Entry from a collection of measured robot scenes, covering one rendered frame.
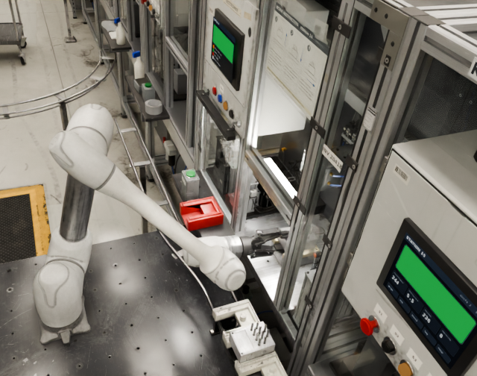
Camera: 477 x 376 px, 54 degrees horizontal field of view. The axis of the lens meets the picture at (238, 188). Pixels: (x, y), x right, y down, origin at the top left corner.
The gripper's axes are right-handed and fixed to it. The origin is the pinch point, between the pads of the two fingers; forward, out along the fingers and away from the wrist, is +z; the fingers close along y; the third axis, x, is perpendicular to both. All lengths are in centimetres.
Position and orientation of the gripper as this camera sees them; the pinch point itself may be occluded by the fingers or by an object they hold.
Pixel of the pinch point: (285, 239)
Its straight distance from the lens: 184.0
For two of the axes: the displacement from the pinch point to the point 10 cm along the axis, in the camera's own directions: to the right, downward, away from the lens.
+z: 9.0, -0.7, 4.2
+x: -3.7, -6.2, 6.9
